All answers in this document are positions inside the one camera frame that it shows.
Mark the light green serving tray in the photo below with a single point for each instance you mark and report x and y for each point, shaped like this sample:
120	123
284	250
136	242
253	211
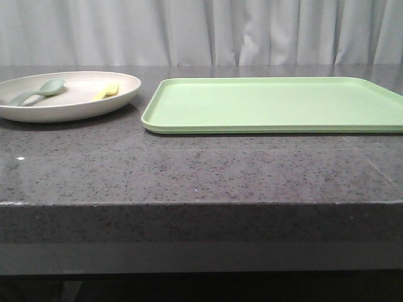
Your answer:
272	105

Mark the pale green plastic spoon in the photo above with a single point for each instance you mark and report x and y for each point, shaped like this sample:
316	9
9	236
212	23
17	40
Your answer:
49	88

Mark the yellow plastic fork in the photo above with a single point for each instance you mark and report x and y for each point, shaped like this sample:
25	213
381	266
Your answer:
109	90

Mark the beige round plate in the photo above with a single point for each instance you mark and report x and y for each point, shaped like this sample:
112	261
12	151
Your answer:
74	102

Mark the white pleated curtain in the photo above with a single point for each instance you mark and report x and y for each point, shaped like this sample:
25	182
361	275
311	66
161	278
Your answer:
174	33

